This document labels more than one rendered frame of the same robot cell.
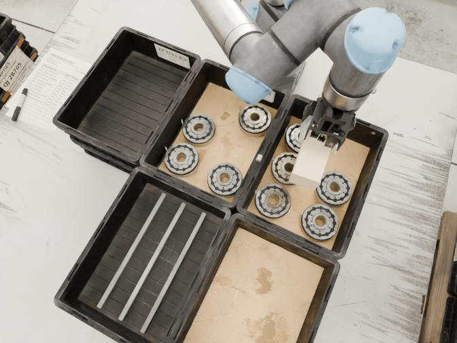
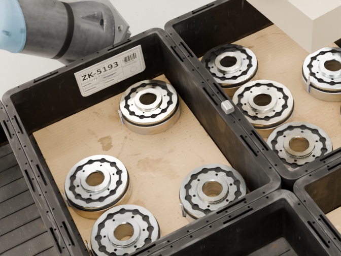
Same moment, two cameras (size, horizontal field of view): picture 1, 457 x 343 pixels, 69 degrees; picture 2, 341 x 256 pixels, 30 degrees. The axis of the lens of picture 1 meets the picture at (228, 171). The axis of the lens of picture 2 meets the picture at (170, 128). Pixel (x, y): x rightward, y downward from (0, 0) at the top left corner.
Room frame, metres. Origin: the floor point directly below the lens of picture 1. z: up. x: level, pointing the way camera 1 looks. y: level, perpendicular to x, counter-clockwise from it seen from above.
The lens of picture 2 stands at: (-0.03, 0.44, 1.65)
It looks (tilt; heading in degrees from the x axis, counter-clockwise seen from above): 49 degrees down; 313
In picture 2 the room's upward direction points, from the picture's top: 12 degrees counter-clockwise
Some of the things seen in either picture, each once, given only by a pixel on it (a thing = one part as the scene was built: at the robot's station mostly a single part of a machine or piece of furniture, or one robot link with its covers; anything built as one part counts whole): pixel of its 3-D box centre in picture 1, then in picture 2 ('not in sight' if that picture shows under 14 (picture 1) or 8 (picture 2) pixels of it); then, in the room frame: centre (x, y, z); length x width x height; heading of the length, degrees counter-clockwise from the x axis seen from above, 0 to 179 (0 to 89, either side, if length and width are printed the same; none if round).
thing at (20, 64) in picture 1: (15, 71); not in sight; (1.10, 1.04, 0.41); 0.31 x 0.02 x 0.16; 155
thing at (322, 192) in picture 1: (334, 187); (333, 68); (0.27, -0.30, 0.86); 0.10 x 0.10 x 0.01
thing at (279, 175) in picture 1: (288, 168); (262, 102); (0.34, -0.18, 0.86); 0.10 x 0.10 x 0.01
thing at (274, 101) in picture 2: (289, 167); (262, 100); (0.34, -0.18, 0.86); 0.05 x 0.05 x 0.01
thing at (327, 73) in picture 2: (334, 187); (333, 66); (0.27, -0.30, 0.86); 0.05 x 0.05 x 0.01
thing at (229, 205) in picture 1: (217, 128); (129, 139); (0.45, 0.02, 0.92); 0.40 x 0.30 x 0.02; 151
